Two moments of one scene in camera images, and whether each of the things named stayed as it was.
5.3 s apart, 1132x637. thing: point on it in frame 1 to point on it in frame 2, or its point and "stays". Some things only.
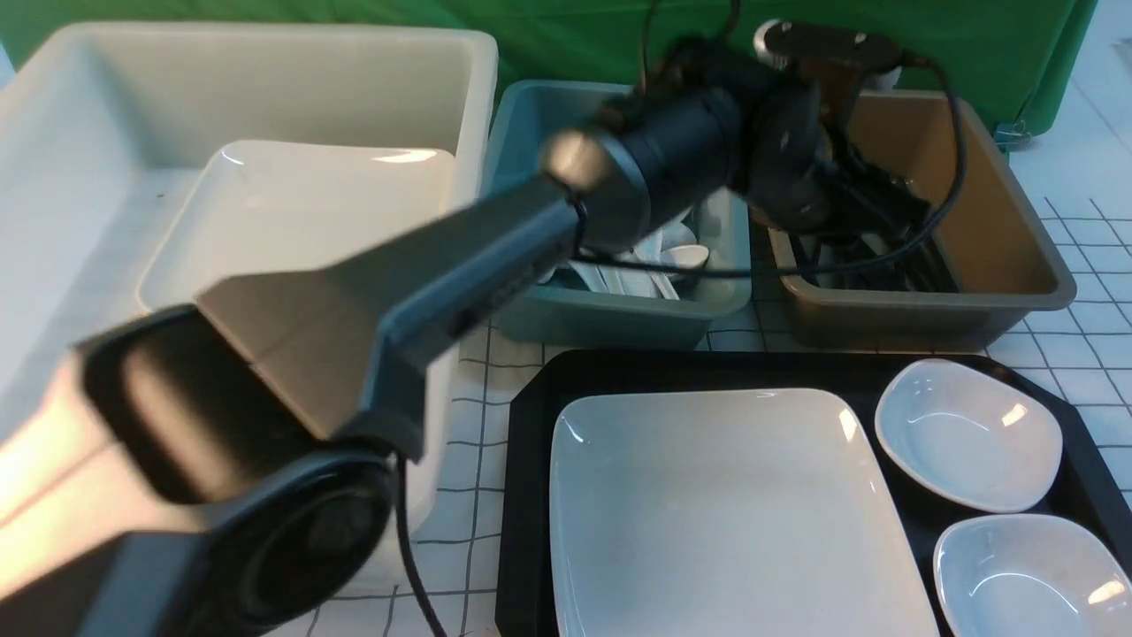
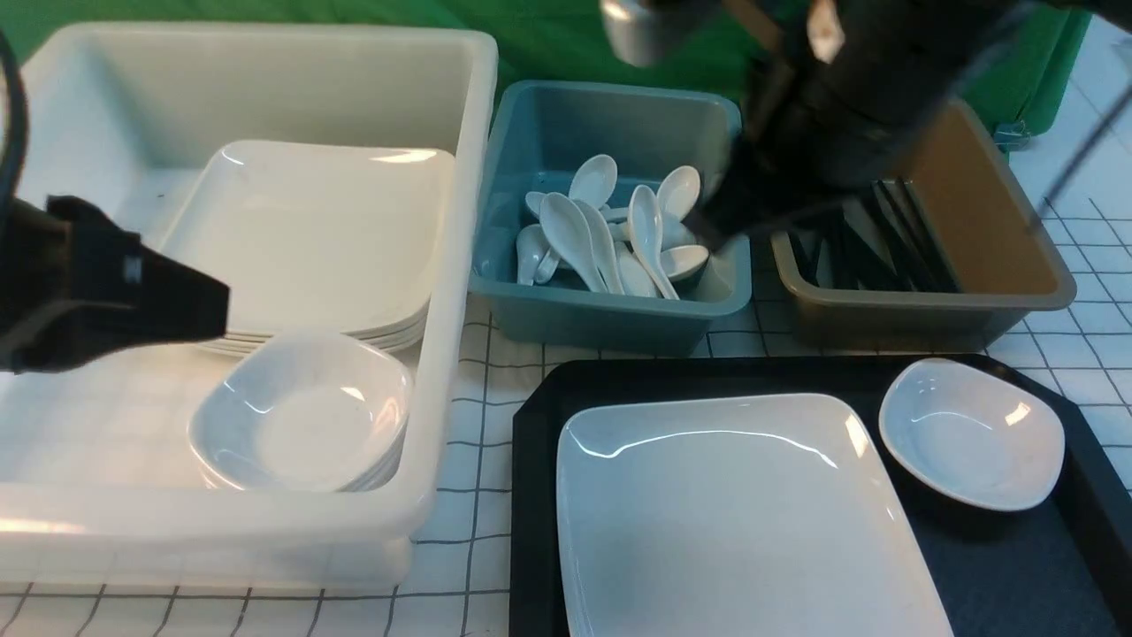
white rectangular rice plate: (735, 512) stays
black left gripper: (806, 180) to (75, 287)
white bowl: (975, 434) stays
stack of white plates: (254, 205) stays
